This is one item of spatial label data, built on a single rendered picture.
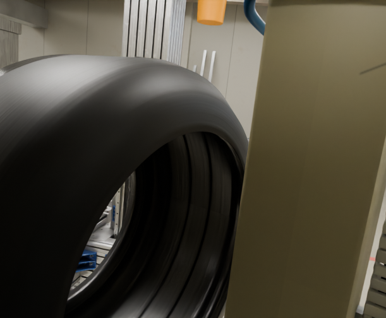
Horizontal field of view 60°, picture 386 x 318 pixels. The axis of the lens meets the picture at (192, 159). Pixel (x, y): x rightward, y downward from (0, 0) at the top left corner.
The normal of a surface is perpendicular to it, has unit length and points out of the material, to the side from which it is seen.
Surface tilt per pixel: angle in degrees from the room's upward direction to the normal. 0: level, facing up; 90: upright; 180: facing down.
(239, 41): 90
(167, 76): 43
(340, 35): 90
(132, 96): 47
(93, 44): 90
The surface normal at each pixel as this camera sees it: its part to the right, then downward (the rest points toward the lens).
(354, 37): -0.57, 0.10
